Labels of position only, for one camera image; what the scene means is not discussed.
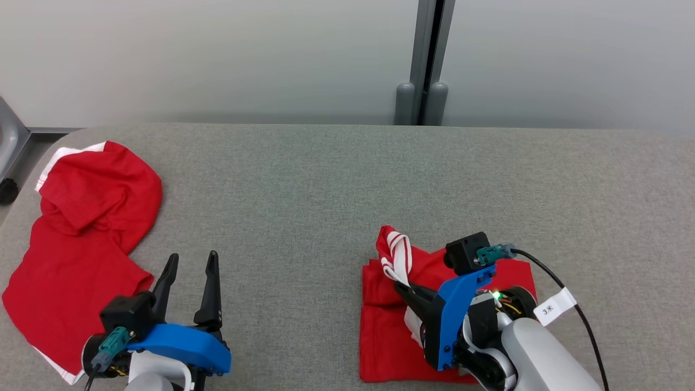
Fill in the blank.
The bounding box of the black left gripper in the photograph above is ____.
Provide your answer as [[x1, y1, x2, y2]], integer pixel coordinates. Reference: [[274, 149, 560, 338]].
[[81, 250, 223, 381]]

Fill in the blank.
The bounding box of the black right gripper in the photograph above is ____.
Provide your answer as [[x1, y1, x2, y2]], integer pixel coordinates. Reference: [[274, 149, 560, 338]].
[[394, 281, 538, 391]]

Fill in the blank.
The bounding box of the red white jersey shirt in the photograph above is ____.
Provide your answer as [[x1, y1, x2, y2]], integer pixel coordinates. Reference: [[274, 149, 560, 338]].
[[359, 225, 538, 383]]

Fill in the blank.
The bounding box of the red shorts white hem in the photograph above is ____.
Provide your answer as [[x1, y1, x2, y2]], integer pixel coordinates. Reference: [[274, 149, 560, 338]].
[[2, 140, 163, 385]]

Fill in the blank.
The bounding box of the blue black right camera bracket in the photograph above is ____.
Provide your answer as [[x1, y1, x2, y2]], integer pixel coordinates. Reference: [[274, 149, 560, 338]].
[[425, 264, 497, 371]]

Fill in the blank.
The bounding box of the blue left camera bracket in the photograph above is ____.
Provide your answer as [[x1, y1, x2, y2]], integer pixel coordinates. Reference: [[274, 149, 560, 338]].
[[128, 324, 232, 376]]

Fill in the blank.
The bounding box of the teal right camera connector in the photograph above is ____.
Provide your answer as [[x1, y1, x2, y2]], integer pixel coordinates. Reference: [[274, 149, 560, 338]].
[[475, 243, 516, 267]]

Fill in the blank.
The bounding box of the teal camera connector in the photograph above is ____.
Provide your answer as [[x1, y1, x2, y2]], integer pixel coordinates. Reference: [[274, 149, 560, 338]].
[[91, 327, 131, 373], [475, 243, 516, 267]]

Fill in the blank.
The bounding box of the teal left camera connector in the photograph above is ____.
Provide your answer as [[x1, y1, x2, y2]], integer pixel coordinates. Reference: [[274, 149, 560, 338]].
[[91, 327, 131, 373]]

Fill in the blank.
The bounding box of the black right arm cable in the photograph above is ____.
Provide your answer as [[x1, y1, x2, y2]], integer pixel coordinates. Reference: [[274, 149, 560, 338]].
[[510, 247, 610, 391]]

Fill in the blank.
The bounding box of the white cable label tag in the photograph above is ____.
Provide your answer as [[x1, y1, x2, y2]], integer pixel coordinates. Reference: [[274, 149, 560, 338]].
[[533, 287, 577, 326]]

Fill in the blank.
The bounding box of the grey cylindrical post foot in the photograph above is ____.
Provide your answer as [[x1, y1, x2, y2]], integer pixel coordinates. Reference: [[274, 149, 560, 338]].
[[395, 83, 416, 125], [426, 81, 449, 126]]

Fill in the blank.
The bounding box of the grey metal frame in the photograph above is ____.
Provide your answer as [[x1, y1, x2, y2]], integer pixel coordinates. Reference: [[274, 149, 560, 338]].
[[0, 97, 32, 182]]

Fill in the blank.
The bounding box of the grey partition post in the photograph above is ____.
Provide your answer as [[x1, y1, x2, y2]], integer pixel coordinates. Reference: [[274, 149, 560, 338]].
[[410, 0, 457, 125]]

